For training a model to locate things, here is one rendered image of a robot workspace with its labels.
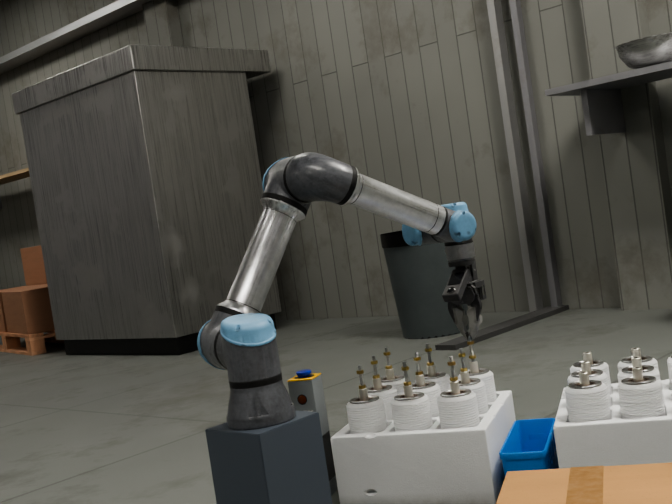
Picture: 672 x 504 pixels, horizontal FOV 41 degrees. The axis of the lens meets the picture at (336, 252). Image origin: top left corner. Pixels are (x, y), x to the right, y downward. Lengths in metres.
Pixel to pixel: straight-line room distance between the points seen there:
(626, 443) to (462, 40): 3.73
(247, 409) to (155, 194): 3.77
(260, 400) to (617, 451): 0.80
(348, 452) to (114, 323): 4.04
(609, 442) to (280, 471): 0.73
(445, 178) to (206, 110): 1.61
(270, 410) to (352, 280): 4.27
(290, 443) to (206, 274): 3.90
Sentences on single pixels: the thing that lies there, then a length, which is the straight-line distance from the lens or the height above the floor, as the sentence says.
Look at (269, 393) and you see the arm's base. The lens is 1.96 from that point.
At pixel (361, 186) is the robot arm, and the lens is 2.10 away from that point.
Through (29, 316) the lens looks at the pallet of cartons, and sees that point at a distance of 7.23.
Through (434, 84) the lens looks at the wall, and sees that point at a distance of 5.63.
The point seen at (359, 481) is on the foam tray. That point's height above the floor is 0.07.
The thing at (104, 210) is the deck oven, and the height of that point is 0.96.
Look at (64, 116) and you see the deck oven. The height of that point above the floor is 1.63.
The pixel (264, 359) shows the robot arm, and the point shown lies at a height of 0.44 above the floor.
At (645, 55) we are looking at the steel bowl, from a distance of 4.43.
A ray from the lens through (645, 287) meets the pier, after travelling 4.93.
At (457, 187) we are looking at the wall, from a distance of 5.55.
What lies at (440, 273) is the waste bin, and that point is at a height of 0.33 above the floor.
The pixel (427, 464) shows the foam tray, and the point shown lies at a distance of 2.23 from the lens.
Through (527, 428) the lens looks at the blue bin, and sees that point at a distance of 2.46.
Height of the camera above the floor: 0.73
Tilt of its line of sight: 2 degrees down
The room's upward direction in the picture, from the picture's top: 8 degrees counter-clockwise
